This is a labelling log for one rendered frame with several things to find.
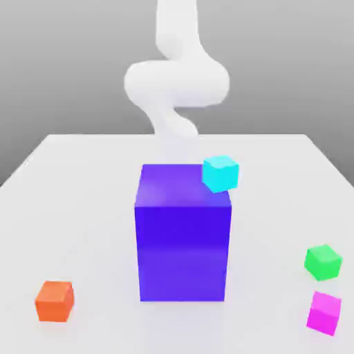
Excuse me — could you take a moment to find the small cyan cube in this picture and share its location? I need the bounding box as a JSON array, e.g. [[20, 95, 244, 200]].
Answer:
[[201, 154, 240, 194]]

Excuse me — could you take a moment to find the small green cube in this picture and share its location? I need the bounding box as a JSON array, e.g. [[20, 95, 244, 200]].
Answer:
[[304, 243, 343, 282]]

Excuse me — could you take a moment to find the small orange cube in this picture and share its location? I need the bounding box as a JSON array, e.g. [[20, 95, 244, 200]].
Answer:
[[34, 280, 75, 324]]

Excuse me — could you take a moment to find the small magenta cube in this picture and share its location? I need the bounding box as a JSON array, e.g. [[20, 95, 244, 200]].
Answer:
[[306, 290, 342, 337]]

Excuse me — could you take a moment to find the large purple box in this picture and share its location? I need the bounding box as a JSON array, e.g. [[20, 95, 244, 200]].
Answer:
[[133, 163, 232, 303]]

